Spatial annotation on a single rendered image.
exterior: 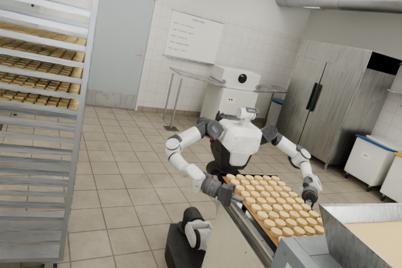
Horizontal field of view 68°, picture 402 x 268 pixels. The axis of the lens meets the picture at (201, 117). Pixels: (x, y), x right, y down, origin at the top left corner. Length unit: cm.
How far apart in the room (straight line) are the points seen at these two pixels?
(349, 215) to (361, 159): 427
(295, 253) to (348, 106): 437
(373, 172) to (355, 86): 134
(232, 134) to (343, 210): 91
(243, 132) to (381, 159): 360
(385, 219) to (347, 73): 422
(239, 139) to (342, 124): 360
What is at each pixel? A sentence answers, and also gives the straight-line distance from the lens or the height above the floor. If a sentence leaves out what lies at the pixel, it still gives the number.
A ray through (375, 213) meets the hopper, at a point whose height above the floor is 129.
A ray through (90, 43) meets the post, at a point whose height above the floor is 154.
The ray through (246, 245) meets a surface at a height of 82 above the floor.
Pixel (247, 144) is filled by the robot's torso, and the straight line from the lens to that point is 191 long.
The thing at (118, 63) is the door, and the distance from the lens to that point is 564.
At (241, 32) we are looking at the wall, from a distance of 648.
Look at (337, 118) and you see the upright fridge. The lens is 536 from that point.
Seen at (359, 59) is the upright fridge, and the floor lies 189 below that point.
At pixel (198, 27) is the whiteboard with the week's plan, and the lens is 597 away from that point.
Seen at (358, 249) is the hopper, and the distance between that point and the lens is 99.
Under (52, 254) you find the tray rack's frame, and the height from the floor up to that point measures 15.
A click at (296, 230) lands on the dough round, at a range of 148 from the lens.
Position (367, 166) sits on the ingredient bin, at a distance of 537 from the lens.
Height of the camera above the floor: 174
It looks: 16 degrees down
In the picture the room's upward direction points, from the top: 14 degrees clockwise
